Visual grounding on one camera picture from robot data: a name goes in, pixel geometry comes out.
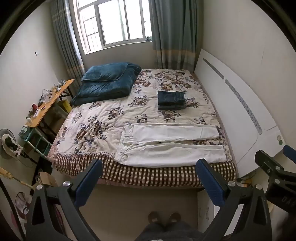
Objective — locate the broom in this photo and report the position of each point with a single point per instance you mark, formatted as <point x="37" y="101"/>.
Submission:
<point x="20" y="183"/>

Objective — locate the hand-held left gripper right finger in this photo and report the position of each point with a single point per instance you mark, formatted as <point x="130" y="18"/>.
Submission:
<point x="209" y="183"/>

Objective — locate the person's right shoe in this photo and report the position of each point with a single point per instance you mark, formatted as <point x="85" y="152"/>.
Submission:
<point x="175" y="219"/>

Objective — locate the plastic bag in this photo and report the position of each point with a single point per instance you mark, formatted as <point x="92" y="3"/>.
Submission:
<point x="22" y="202"/>

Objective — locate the pile of small desk clutter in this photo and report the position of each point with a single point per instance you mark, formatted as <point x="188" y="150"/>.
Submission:
<point x="55" y="89"/>

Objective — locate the window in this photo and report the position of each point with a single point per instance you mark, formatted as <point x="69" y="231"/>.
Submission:
<point x="111" y="20"/>

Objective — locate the grey-green curtain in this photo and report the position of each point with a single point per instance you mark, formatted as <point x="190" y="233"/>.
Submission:
<point x="67" y="46"/>
<point x="175" y="34"/>

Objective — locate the small windowsill item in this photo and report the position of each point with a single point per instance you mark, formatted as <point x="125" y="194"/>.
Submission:
<point x="149" y="38"/>

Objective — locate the person's left shoe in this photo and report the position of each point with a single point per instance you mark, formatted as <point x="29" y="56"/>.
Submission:
<point x="154" y="218"/>

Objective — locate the red cup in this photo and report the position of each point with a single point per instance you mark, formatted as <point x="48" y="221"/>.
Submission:
<point x="35" y="107"/>

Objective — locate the yellow box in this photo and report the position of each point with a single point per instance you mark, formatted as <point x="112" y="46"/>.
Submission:
<point x="64" y="105"/>

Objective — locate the cardboard box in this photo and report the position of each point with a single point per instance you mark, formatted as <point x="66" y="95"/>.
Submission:
<point x="47" y="179"/>

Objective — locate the electric fan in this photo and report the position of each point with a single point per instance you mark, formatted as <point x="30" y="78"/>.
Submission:
<point x="9" y="141"/>

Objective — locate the white pants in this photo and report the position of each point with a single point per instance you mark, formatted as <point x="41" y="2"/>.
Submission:
<point x="173" y="153"/>

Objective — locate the teal metal rack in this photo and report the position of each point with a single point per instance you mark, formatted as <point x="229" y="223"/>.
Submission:
<point x="34" y="132"/>

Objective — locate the teal pillow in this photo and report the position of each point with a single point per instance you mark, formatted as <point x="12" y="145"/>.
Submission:
<point x="104" y="71"/>

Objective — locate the white headboard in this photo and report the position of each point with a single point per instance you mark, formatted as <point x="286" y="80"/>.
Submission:
<point x="231" y="104"/>

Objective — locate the wooden desk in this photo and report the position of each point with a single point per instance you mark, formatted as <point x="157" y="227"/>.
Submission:
<point x="49" y="103"/>

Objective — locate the person's shoe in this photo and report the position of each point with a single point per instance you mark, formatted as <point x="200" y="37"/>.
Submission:
<point x="175" y="219"/>
<point x="154" y="218"/>

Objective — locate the folded dark jeans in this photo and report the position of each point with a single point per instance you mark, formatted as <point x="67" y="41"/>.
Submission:
<point x="171" y="97"/>

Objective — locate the brown checkered bed sheet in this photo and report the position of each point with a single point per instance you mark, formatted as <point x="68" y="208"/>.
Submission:
<point x="150" y="176"/>

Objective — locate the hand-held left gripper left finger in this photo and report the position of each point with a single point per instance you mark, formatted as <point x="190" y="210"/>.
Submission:
<point x="89" y="183"/>

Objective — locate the floral blanket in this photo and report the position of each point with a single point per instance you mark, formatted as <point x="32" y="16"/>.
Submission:
<point x="104" y="115"/>

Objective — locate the white box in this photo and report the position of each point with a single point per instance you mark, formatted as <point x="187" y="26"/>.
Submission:
<point x="204" y="208"/>

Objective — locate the folded teal quilt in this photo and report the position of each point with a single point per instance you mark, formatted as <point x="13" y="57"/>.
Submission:
<point x="104" y="92"/>

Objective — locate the person's legs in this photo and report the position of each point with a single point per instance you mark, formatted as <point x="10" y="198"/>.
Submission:
<point x="166" y="233"/>

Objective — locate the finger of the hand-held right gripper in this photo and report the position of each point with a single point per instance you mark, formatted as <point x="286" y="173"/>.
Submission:
<point x="263" y="160"/>
<point x="291" y="153"/>

